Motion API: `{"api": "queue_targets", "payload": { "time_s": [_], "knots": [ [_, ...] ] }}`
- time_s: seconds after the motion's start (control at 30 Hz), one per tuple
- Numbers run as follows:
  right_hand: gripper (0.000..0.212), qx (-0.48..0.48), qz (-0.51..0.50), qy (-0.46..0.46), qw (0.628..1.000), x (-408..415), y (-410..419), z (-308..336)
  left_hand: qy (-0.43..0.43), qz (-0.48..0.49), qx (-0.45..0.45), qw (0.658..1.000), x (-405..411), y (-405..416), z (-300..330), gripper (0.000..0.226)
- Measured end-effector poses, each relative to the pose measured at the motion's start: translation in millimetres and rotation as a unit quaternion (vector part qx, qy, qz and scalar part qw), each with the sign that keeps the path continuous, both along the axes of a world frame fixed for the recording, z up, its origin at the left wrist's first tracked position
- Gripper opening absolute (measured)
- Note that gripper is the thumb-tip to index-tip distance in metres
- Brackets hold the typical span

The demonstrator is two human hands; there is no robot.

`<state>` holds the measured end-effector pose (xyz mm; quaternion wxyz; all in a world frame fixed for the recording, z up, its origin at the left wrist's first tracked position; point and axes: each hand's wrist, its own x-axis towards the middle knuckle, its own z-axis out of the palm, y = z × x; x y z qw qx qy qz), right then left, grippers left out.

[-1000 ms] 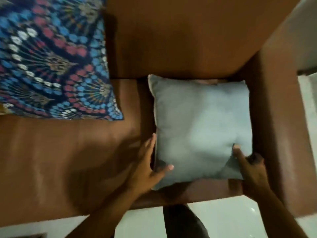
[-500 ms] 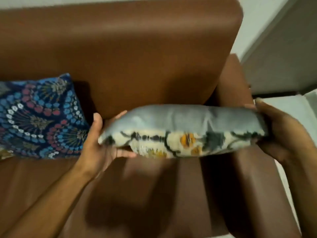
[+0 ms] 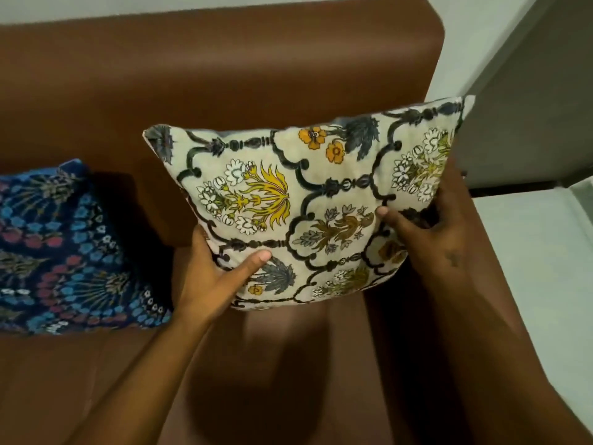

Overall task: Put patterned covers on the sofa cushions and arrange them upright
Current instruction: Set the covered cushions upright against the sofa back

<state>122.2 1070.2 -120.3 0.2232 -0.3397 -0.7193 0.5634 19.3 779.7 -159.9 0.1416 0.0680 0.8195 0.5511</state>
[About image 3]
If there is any person's left hand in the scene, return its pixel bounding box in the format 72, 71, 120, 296
175, 224, 272, 326

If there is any person's right hand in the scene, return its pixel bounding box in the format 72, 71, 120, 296
375, 156, 480, 292

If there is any cream floral print cushion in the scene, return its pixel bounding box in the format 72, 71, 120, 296
143, 95, 476, 311

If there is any person's left forearm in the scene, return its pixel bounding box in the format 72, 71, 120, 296
65, 307, 223, 445

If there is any person's right forearm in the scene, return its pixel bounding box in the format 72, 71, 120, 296
412, 255, 593, 445

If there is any brown leather sofa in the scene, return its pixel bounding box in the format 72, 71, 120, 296
0, 0, 524, 445

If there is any dark blue patterned cushion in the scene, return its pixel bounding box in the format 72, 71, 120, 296
0, 158, 173, 335

